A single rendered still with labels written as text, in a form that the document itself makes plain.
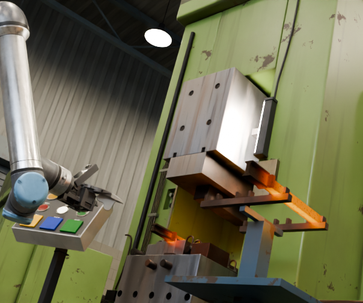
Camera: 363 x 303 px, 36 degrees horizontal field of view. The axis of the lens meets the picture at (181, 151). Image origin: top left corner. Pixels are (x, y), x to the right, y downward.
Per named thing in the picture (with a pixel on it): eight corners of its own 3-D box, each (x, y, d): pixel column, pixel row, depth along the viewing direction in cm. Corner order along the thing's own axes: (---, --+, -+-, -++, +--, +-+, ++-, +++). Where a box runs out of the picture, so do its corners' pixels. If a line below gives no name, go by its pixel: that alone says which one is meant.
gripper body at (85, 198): (80, 213, 188) (51, 199, 181) (88, 190, 192) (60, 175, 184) (94, 211, 183) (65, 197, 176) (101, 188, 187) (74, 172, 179)
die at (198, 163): (201, 172, 219) (206, 151, 223) (165, 178, 233) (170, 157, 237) (261, 214, 245) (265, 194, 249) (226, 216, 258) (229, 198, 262)
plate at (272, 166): (270, 199, 206) (277, 159, 213) (250, 201, 212) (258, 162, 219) (273, 202, 207) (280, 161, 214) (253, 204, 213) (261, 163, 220)
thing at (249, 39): (274, 67, 241) (290, -16, 261) (203, 87, 268) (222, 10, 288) (325, 117, 268) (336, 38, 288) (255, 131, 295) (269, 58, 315)
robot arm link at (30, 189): (27, -15, 170) (56, 202, 153) (20, 7, 181) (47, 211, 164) (-13, -17, 165) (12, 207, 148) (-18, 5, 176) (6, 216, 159)
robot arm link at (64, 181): (48, 166, 182) (66, 163, 176) (60, 173, 185) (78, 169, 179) (39, 192, 179) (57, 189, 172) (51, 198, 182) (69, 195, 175)
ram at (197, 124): (233, 146, 214) (250, 61, 231) (162, 159, 240) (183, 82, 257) (291, 191, 240) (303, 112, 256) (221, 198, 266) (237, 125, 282)
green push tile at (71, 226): (74, 232, 229) (83, 220, 234) (59, 230, 232) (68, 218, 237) (75, 235, 230) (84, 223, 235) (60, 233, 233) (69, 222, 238)
